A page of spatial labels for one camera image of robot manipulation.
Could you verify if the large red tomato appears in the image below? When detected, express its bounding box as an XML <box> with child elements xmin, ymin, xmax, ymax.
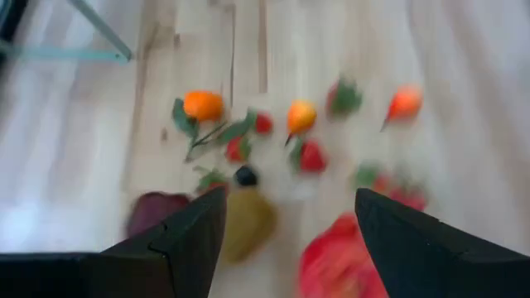
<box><xmin>297</xmin><ymin>213</ymin><xmax>390</xmax><ymax>298</ymax></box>

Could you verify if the brown kiwi fruit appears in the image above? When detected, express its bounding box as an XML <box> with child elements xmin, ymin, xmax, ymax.
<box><xmin>223</xmin><ymin>188</ymin><xmax>277</xmax><ymax>264</ymax></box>

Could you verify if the orange tangerine with leaf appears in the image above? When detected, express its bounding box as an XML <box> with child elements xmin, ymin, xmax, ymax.
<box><xmin>171</xmin><ymin>89</ymin><xmax>227</xmax><ymax>142</ymax></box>

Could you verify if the dark maroon fruit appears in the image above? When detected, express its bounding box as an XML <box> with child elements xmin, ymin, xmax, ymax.
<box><xmin>126</xmin><ymin>190</ymin><xmax>191</xmax><ymax>239</ymax></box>

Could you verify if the green perforated metal shelf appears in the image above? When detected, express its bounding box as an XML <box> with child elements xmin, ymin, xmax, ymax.
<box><xmin>0</xmin><ymin>0</ymin><xmax>134</xmax><ymax>65</ymax></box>

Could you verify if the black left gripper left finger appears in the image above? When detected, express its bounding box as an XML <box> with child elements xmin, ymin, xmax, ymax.
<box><xmin>103</xmin><ymin>185</ymin><xmax>229</xmax><ymax>298</ymax></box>

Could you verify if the dark black cherry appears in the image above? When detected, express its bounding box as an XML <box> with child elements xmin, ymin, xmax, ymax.
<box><xmin>234</xmin><ymin>165</ymin><xmax>258</xmax><ymax>187</ymax></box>

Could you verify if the small yellow orange peach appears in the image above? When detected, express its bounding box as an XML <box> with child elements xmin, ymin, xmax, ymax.
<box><xmin>380</xmin><ymin>84</ymin><xmax>424</xmax><ymax>132</ymax></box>
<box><xmin>284</xmin><ymin>99</ymin><xmax>319</xmax><ymax>147</ymax></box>

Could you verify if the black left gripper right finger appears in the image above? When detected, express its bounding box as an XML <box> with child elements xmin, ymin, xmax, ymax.
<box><xmin>354</xmin><ymin>188</ymin><xmax>530</xmax><ymax>298</ymax></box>

